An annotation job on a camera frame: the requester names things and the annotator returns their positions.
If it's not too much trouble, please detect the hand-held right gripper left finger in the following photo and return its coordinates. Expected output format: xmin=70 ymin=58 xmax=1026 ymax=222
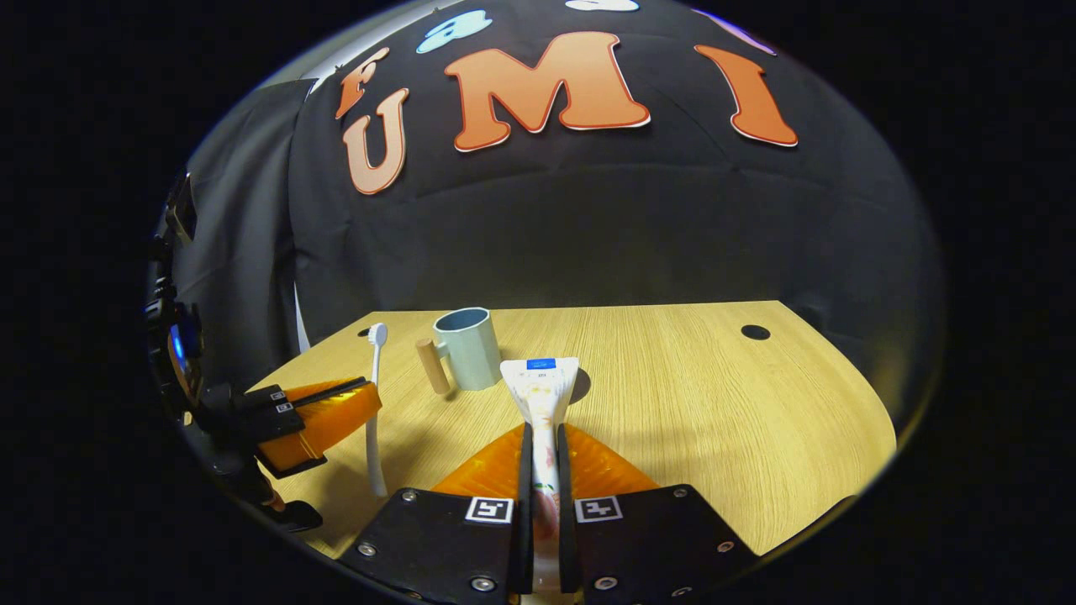
xmin=336 ymin=423 xmax=535 ymax=604

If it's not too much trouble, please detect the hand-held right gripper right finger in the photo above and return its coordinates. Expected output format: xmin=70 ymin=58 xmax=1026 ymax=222
xmin=556 ymin=423 xmax=762 ymax=605

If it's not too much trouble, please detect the white toothbrush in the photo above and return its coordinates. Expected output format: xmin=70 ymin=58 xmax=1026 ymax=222
xmin=364 ymin=323 xmax=390 ymax=498

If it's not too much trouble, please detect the white toothpaste tube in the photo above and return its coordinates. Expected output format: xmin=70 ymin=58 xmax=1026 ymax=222
xmin=499 ymin=356 xmax=581 ymax=593

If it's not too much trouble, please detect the pale blue cup wooden handle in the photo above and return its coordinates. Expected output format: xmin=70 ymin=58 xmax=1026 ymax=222
xmin=414 ymin=307 xmax=503 ymax=397

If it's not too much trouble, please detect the black backdrop cloth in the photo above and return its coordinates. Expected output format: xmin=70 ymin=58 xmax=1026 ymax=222
xmin=172 ymin=0 xmax=947 ymax=421

